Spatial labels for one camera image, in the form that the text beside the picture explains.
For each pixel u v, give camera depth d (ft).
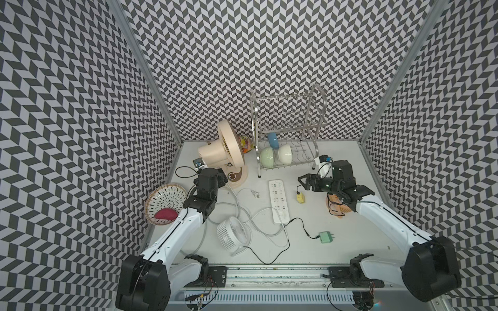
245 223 2.83
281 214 2.84
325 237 2.70
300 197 2.93
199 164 2.30
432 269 1.30
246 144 3.78
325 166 2.42
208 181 1.96
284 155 3.16
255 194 3.12
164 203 2.99
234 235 2.35
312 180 2.41
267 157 3.07
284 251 2.63
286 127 2.68
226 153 2.65
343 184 2.07
